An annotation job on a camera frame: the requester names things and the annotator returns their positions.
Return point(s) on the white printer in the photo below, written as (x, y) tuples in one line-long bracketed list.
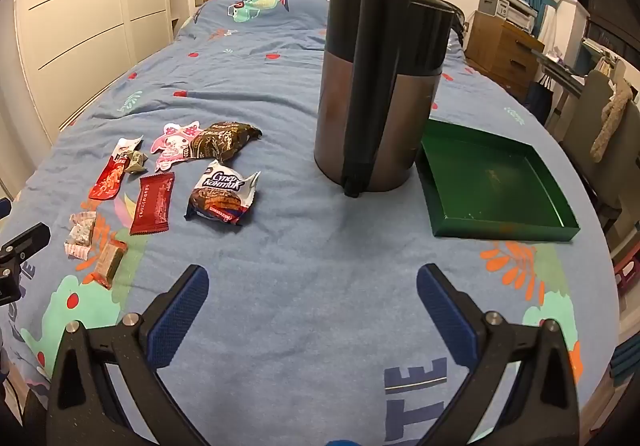
[(505, 6)]

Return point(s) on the brown snack bar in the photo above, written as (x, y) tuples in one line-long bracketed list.
[(110, 261)]

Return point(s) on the grey study desk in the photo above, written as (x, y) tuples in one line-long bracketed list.
[(557, 69)]

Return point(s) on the small green candy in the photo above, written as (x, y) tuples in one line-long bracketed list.
[(135, 162)]

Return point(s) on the wooden drawer cabinet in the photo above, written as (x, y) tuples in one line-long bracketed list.
[(505, 56)]

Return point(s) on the white wardrobe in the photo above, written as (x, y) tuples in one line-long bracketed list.
[(90, 26)]

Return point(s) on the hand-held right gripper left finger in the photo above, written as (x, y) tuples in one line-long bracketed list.
[(175, 321)]

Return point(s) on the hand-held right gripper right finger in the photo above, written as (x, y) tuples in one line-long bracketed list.
[(445, 316)]

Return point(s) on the brown cookie packet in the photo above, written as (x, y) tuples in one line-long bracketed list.
[(220, 141)]

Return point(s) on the blue printed blanket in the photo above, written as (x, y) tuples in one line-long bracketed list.
[(300, 251)]

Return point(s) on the beige plush scarf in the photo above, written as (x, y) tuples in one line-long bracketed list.
[(607, 121)]

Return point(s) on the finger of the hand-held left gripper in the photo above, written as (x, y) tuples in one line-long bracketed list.
[(4, 209), (27, 238)]

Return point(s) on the long red snack packet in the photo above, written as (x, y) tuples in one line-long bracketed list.
[(107, 181)]

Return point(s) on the grey black electric kettle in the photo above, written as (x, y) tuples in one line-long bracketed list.
[(335, 126)]

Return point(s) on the grey chair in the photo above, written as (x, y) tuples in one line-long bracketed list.
[(585, 131)]

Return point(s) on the pink cartoon snack packet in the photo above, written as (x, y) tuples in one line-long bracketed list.
[(172, 146)]

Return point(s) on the green tray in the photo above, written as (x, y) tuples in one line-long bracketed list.
[(480, 176)]

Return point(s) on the black backpack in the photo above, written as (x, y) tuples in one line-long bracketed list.
[(462, 26)]

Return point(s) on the white candy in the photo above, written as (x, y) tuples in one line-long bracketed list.
[(80, 231)]

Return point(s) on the blue white cookie packet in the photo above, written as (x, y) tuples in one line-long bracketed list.
[(220, 191)]

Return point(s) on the dark red wafer packet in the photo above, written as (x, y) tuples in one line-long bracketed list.
[(152, 203)]

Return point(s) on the dark blue bag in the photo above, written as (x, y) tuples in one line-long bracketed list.
[(537, 101)]

